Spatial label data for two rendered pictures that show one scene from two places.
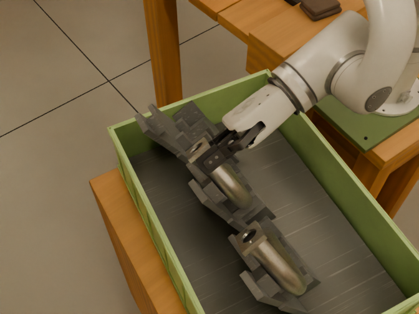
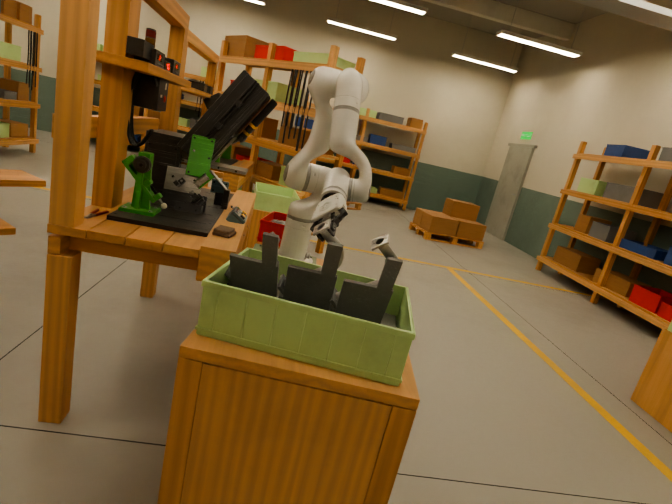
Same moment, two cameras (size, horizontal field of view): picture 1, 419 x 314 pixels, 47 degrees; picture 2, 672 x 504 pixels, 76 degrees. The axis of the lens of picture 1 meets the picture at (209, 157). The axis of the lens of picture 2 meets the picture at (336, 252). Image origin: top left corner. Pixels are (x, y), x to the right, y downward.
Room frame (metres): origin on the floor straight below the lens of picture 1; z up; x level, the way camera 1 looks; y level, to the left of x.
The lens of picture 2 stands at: (-0.20, 1.04, 1.43)
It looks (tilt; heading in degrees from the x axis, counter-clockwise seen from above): 15 degrees down; 300
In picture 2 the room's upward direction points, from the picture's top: 13 degrees clockwise
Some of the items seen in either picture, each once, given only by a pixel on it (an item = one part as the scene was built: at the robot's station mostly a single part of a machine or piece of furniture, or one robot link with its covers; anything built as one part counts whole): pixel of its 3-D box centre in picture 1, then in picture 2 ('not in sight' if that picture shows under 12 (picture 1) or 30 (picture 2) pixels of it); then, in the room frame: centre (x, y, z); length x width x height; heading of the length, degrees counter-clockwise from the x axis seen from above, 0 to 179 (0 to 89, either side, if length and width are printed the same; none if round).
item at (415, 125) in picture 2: not in sight; (354, 152); (5.40, -8.49, 1.12); 3.16 x 0.54 x 2.24; 38
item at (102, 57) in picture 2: not in sight; (148, 72); (1.91, -0.38, 1.52); 0.90 x 0.25 x 0.04; 130
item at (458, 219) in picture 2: not in sight; (449, 220); (2.22, -7.15, 0.37); 1.20 x 0.80 x 0.74; 46
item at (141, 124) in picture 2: not in sight; (120, 125); (2.00, -0.31, 1.23); 1.30 x 0.05 x 0.09; 130
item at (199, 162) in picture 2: not in sight; (201, 156); (1.62, -0.53, 1.17); 0.13 x 0.12 x 0.20; 130
